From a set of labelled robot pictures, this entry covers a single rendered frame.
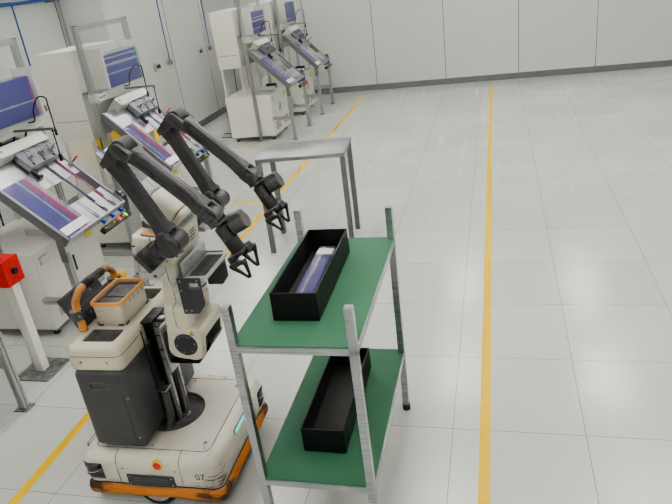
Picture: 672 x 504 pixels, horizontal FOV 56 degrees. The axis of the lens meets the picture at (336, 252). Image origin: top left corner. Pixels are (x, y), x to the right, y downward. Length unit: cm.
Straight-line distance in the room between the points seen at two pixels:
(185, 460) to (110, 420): 36
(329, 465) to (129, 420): 89
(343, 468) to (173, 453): 78
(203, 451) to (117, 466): 40
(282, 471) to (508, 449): 109
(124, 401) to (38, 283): 192
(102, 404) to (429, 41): 940
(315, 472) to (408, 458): 65
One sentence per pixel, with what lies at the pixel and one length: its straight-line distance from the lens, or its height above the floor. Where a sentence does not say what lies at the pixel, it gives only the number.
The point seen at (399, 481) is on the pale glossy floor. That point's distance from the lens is 296.
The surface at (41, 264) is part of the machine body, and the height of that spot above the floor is 53.
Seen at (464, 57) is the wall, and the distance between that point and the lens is 1135.
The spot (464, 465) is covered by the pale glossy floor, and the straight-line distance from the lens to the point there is 302.
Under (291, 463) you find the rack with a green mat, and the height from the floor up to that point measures 35.
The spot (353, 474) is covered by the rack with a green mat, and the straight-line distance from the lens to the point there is 250.
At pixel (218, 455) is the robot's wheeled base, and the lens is 285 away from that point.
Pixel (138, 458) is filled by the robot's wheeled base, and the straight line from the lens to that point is 298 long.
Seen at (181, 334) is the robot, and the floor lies 78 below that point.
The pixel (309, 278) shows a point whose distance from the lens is 245.
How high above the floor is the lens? 208
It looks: 24 degrees down
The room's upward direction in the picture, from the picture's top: 8 degrees counter-clockwise
